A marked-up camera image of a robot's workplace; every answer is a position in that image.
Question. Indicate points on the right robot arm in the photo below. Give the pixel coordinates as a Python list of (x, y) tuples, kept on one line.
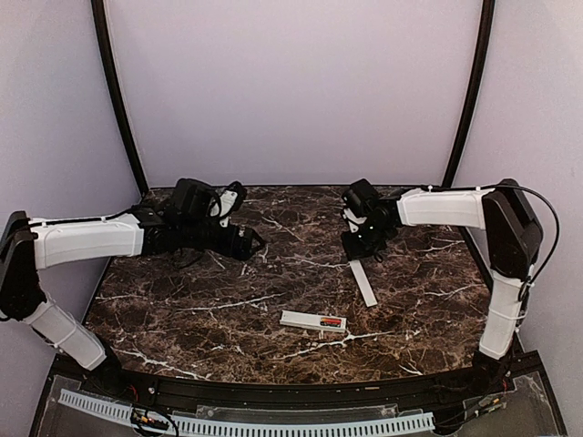
[(513, 236)]

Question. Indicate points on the right black frame post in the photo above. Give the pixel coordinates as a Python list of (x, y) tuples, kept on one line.
[(472, 92)]

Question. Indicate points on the black frame post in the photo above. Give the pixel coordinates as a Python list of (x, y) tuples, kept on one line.
[(115, 94), (472, 92)]

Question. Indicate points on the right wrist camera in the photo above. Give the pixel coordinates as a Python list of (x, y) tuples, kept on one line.
[(360, 199)]

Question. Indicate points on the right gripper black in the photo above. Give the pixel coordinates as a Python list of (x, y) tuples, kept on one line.
[(354, 252)]

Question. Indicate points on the white battery cover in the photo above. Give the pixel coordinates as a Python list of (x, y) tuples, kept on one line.
[(363, 283)]

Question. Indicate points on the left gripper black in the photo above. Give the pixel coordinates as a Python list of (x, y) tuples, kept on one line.
[(242, 252)]

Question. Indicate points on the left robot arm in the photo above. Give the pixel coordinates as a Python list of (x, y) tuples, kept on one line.
[(196, 216)]

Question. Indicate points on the black front rail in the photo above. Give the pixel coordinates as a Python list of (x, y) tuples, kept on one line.
[(433, 392)]

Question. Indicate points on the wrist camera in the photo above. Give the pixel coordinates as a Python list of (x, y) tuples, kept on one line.
[(227, 200), (360, 199)]

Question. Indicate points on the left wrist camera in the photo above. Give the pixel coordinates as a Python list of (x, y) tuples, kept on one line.
[(227, 200)]

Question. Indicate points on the grey slotted cable duct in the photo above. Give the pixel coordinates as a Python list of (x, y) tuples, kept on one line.
[(184, 425)]

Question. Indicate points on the red battery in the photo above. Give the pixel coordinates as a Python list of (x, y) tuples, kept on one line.
[(333, 322)]

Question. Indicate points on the white remote control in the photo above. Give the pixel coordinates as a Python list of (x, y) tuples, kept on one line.
[(309, 321)]

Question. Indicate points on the left black frame post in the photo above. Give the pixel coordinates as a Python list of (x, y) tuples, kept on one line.
[(115, 94)]

